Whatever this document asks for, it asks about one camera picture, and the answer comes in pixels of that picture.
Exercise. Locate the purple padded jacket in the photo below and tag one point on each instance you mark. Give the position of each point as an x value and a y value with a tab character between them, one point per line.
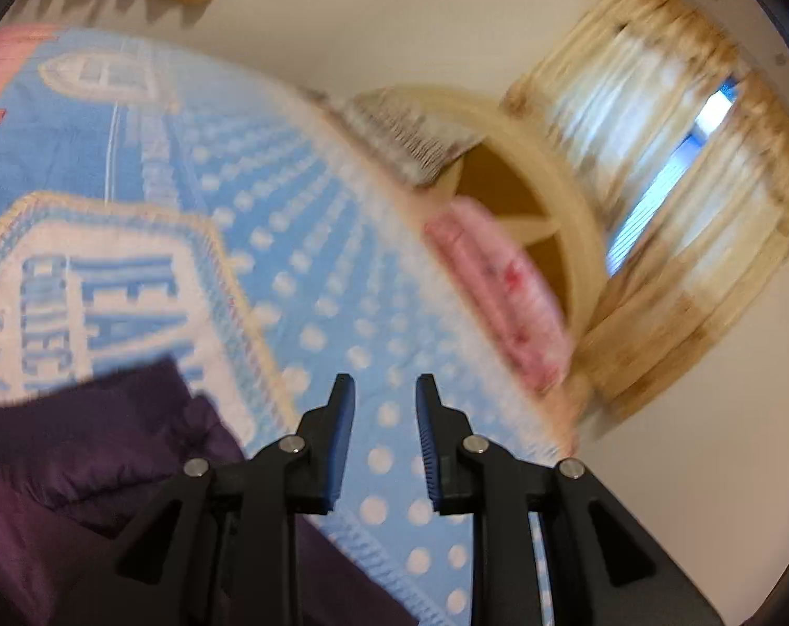
75	443

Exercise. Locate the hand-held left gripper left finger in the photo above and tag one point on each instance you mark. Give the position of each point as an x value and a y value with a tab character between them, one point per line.
342	443

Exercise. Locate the blue dotted blanket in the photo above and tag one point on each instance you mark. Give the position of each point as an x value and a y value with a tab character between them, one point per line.
238	163

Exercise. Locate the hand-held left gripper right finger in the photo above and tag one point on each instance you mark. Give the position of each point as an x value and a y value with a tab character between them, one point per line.
428	443

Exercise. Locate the striped pillow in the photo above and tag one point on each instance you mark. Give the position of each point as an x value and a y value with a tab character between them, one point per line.
401	137

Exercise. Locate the pink folded quilt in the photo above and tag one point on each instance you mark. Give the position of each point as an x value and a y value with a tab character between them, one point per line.
499	274

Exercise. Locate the cream wooden headboard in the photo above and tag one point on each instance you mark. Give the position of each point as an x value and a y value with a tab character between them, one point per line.
564	208

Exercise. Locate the beige patterned curtain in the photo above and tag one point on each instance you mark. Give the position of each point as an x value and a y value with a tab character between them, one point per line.
694	261

